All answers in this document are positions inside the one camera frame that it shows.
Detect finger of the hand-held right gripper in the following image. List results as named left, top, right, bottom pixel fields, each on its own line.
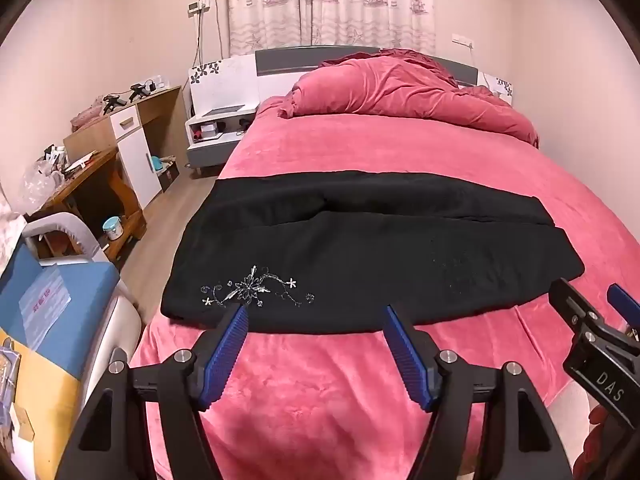
left=607, top=282, right=640, bottom=331
left=547, top=278, right=608, bottom=341

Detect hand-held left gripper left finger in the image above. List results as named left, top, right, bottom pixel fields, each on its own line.
left=55, top=304, right=251, bottom=480

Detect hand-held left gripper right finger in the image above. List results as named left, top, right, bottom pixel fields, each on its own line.
left=382, top=304, right=576, bottom=480

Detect black embroidered pants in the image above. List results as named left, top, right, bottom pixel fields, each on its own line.
left=160, top=172, right=586, bottom=336

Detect person's right hand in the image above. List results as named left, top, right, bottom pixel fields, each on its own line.
left=586, top=402, right=613, bottom=471

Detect blue seat cushion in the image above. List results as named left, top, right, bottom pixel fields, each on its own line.
left=0, top=245, right=121, bottom=378

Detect clear plastic sheet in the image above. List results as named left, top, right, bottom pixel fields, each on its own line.
left=17, top=267, right=71, bottom=346

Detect white grey nightstand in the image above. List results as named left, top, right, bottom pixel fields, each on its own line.
left=185, top=105, right=258, bottom=178

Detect pink fleece bed sheet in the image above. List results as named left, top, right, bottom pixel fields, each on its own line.
left=131, top=95, right=640, bottom=480

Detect wooden cabinet with white door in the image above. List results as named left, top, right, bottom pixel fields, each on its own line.
left=62, top=85, right=188, bottom=211

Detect papers on desk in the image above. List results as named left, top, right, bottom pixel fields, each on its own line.
left=42, top=145, right=101, bottom=176

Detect clear plastic bag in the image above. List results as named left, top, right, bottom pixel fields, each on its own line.
left=22, top=157, right=66, bottom=208

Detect pink duvet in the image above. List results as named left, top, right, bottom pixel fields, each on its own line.
left=277, top=49, right=541, bottom=148

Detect pink cloth bundle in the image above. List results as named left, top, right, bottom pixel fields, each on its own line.
left=70, top=105, right=106, bottom=131

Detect grey white bed headboard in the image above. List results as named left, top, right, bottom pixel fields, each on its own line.
left=189, top=46, right=516, bottom=111

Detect white ship print curtain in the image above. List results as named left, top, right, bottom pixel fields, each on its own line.
left=225, top=0, right=437, bottom=58

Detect hanging power cable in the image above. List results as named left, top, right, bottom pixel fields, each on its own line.
left=192, top=0, right=208, bottom=68

